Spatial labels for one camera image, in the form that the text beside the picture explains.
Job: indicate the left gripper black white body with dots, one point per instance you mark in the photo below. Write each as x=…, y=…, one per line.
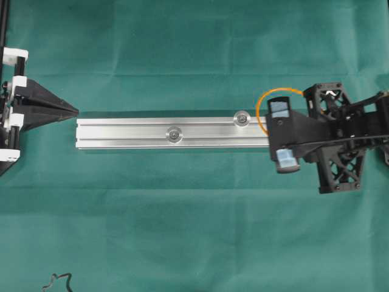
x=11, y=122

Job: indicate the silver pulley shaft near ring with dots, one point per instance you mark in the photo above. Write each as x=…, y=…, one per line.
x=241, y=118

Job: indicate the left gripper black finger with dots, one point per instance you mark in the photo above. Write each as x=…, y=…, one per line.
x=33, y=94
x=38, y=112

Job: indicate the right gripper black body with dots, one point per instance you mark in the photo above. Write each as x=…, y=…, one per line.
x=329, y=102

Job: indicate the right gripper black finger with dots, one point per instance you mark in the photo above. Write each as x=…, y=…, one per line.
x=289, y=129
x=328, y=156

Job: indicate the silver aluminium extrusion rail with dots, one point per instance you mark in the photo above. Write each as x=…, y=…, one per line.
x=238, y=131

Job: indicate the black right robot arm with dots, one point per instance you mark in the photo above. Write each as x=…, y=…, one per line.
x=376, y=123

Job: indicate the silver pulley shaft mid rail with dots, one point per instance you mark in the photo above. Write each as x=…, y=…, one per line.
x=174, y=135

